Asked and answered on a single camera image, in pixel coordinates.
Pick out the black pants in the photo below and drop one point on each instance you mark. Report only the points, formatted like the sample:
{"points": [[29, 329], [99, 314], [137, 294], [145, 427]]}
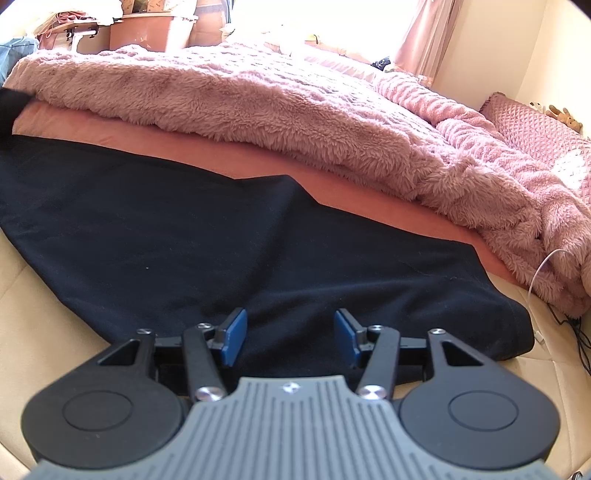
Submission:
{"points": [[129, 242]]}

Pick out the pink curtain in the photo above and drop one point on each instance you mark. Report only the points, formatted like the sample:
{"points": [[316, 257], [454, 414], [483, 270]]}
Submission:
{"points": [[426, 44]]}

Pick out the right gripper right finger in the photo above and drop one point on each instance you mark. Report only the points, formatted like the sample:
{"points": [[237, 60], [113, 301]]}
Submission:
{"points": [[468, 411]]}

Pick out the pink quilted headboard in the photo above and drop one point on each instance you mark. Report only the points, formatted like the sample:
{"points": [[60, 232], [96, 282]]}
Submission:
{"points": [[560, 149]]}

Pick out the blue denim bag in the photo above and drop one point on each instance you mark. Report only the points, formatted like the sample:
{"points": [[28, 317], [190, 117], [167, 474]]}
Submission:
{"points": [[12, 52]]}

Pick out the fluffy pink blanket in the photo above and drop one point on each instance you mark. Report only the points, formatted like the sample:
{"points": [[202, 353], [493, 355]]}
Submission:
{"points": [[386, 131]]}

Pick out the pink plastic storage bin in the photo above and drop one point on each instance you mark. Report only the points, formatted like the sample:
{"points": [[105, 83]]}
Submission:
{"points": [[159, 32]]}

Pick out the salmon pink bed sheet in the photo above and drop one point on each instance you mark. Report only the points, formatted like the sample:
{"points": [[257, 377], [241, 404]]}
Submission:
{"points": [[241, 161]]}

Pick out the plush toy on headboard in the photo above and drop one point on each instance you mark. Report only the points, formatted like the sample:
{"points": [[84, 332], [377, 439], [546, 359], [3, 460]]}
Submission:
{"points": [[563, 116]]}

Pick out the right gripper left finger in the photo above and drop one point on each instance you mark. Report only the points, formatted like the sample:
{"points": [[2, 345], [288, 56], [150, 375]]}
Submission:
{"points": [[131, 399]]}

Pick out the beige leather mattress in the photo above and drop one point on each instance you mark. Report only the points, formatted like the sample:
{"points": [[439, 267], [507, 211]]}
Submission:
{"points": [[41, 340]]}

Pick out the small folding table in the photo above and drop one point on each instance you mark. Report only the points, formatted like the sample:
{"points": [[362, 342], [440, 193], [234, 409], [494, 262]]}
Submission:
{"points": [[83, 36]]}

